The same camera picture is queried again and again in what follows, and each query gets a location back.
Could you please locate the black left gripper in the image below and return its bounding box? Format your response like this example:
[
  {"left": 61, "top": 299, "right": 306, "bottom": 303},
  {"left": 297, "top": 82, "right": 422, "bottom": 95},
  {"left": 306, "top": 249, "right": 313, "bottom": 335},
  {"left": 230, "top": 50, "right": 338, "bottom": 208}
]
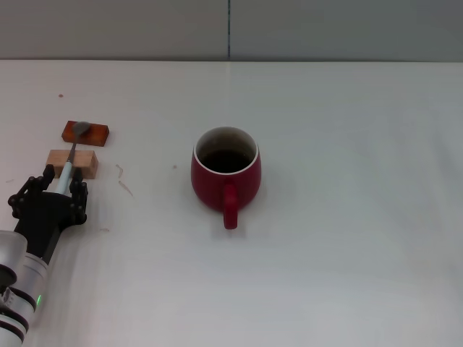
[{"left": 7, "top": 165, "right": 89, "bottom": 265}]

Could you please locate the spoon with light blue handle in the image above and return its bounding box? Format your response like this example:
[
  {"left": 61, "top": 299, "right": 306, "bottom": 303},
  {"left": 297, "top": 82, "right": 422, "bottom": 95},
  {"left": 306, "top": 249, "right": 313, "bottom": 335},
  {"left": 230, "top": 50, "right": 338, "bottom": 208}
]
[{"left": 54, "top": 121, "right": 90, "bottom": 196}]

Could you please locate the red ceramic cup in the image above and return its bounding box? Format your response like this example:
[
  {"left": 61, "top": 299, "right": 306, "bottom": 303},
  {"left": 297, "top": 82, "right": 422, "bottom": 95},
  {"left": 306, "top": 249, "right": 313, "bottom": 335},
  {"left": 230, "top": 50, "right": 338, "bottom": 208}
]
[{"left": 190, "top": 126, "right": 261, "bottom": 230}]

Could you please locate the light wooden block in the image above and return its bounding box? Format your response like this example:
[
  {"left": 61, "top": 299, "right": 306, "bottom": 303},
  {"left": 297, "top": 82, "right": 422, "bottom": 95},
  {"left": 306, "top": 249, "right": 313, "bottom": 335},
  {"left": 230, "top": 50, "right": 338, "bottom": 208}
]
[{"left": 46, "top": 150, "right": 99, "bottom": 180}]

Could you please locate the red-brown wooden block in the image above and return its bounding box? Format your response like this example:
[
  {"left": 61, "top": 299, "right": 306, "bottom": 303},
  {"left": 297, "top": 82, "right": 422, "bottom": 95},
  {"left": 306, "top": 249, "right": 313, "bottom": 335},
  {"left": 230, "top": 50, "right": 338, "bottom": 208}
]
[{"left": 61, "top": 121, "right": 111, "bottom": 147}]

